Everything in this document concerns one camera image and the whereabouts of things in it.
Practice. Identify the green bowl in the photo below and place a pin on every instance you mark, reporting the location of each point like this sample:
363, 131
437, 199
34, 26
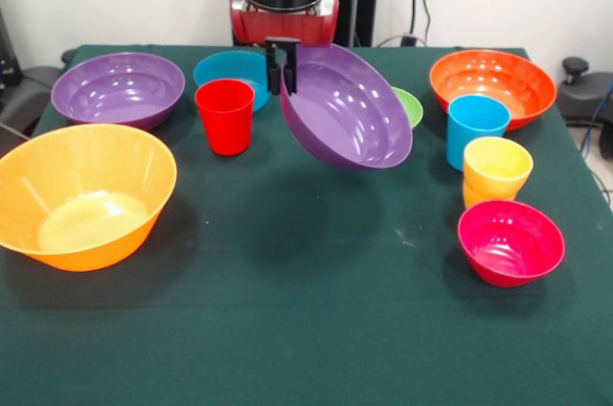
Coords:
415, 109

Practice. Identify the blue cup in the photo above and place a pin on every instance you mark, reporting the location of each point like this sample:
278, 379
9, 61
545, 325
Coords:
471, 138

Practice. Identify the red cup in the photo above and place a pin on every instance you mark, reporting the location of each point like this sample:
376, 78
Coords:
224, 123

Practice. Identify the orange-red bowl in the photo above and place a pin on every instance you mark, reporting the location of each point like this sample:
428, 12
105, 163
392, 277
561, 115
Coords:
493, 75

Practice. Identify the black wheeled base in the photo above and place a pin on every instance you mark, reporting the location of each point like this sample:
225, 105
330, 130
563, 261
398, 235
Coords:
582, 99
29, 90

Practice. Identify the blue bowl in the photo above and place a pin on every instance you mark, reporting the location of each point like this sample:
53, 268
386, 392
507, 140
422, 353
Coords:
230, 68

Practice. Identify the dark green tablecloth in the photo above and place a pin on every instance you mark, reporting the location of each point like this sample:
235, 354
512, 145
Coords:
306, 281

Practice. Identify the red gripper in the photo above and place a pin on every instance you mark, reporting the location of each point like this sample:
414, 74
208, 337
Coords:
282, 25

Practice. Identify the purple bowl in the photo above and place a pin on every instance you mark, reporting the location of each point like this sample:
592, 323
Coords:
120, 90
349, 114

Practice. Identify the yellow cup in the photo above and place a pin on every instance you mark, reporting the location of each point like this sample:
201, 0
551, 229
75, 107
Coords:
474, 196
498, 166

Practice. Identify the large yellow bowl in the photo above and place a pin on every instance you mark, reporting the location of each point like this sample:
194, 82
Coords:
86, 195

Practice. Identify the pink bowl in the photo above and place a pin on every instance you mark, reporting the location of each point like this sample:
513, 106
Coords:
510, 243

